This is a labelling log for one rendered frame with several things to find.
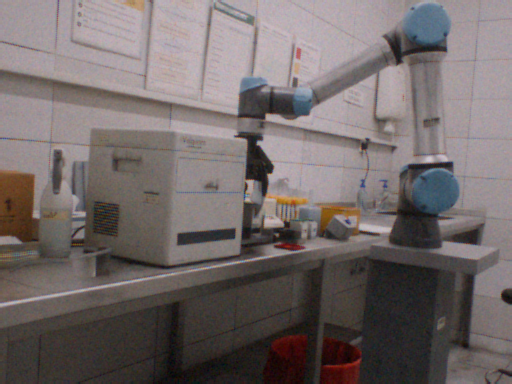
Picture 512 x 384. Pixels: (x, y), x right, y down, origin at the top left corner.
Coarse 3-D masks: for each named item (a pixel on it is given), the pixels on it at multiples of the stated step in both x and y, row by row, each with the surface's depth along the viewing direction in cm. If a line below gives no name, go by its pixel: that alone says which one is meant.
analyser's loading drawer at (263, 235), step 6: (246, 228) 152; (258, 228) 155; (264, 228) 161; (246, 234) 152; (252, 234) 152; (258, 234) 154; (264, 234) 161; (270, 234) 159; (246, 240) 149; (252, 240) 151; (258, 240) 154; (264, 240) 157; (270, 240) 159
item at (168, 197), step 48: (96, 144) 134; (144, 144) 125; (192, 144) 126; (240, 144) 141; (96, 192) 134; (144, 192) 125; (192, 192) 127; (240, 192) 143; (96, 240) 134; (144, 240) 125; (192, 240) 129; (240, 240) 145
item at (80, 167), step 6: (78, 162) 178; (84, 162) 179; (78, 168) 178; (84, 168) 179; (78, 174) 178; (84, 174) 179; (78, 180) 178; (84, 180) 179; (78, 186) 178; (84, 186) 179; (78, 192) 178; (84, 192) 179; (78, 198) 177; (84, 198) 179; (78, 204) 177; (84, 204) 179; (78, 210) 177; (84, 210) 179
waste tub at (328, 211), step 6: (324, 210) 209; (330, 210) 208; (336, 210) 206; (342, 210) 205; (348, 210) 206; (354, 210) 210; (360, 210) 214; (324, 216) 209; (330, 216) 208; (348, 216) 207; (354, 216) 211; (324, 222) 209; (354, 222) 211; (324, 228) 209; (354, 234) 212
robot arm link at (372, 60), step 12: (396, 24) 157; (384, 36) 158; (372, 48) 159; (384, 48) 157; (396, 48) 156; (348, 60) 160; (360, 60) 158; (372, 60) 158; (384, 60) 158; (396, 60) 158; (324, 72) 161; (336, 72) 159; (348, 72) 158; (360, 72) 158; (372, 72) 160; (312, 84) 160; (324, 84) 159; (336, 84) 159; (348, 84) 160; (312, 96) 159; (324, 96) 160
